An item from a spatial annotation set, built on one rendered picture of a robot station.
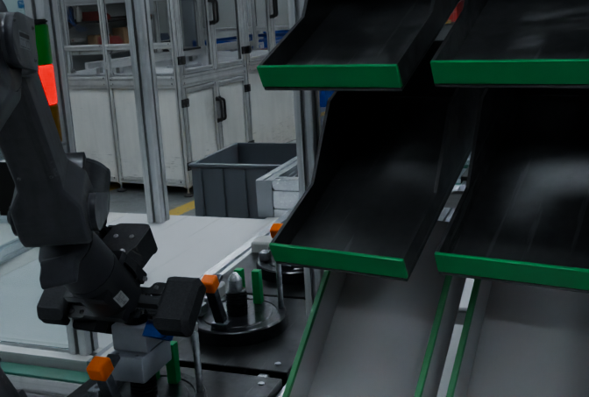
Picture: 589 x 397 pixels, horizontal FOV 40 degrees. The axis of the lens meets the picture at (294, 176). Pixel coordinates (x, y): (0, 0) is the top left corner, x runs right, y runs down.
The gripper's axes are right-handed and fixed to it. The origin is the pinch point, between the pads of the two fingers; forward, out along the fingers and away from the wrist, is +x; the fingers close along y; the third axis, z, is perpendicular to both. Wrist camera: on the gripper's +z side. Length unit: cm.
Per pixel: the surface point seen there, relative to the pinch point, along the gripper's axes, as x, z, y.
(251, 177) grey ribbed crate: 143, 119, 69
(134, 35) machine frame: 50, 97, 62
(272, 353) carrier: 19.8, 5.7, -8.1
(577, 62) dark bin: -28, 11, -46
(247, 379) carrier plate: 14.9, 0.2, -7.8
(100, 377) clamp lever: -4.5, -8.3, -0.6
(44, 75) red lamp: -13.3, 25.5, 16.5
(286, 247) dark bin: -15.3, 1.9, -21.9
